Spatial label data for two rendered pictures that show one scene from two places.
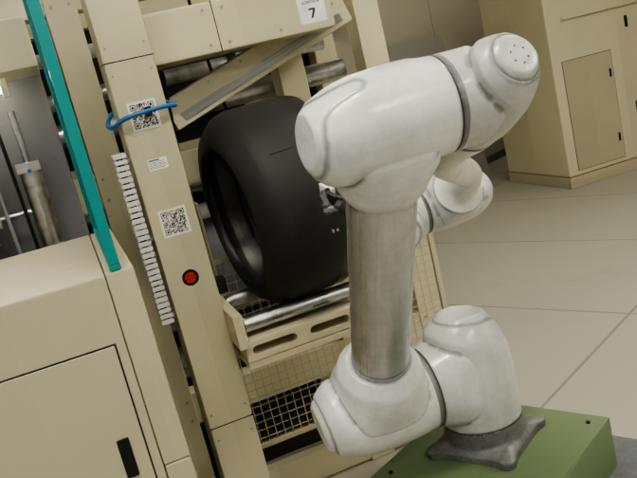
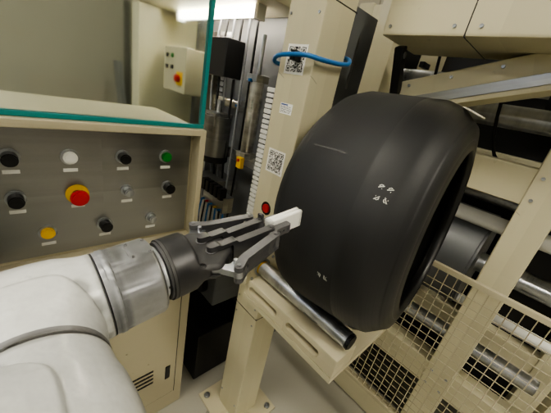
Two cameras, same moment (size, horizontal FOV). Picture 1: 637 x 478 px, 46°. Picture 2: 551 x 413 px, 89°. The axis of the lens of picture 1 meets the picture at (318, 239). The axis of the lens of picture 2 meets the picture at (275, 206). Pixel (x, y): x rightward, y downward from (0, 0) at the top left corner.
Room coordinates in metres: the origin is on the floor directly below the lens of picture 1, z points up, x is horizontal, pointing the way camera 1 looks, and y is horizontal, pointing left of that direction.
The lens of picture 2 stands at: (1.58, -0.40, 1.42)
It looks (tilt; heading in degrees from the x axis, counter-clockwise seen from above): 22 degrees down; 60
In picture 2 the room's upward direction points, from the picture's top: 12 degrees clockwise
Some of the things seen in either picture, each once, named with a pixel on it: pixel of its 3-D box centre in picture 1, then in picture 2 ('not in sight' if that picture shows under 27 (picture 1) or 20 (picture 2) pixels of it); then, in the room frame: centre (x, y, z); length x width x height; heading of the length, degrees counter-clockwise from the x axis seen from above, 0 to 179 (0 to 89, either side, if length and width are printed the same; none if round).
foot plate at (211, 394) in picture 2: not in sight; (237, 400); (2.05, 0.38, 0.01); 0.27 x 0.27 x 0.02; 17
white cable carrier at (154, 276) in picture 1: (145, 239); (264, 162); (1.99, 0.46, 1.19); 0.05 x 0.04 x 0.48; 17
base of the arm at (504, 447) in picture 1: (488, 422); not in sight; (1.35, -0.24, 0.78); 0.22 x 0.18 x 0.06; 140
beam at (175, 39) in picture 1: (229, 27); (521, 17); (2.46, 0.11, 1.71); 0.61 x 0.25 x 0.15; 107
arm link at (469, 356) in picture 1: (465, 364); not in sight; (1.33, -0.22, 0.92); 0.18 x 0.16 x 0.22; 106
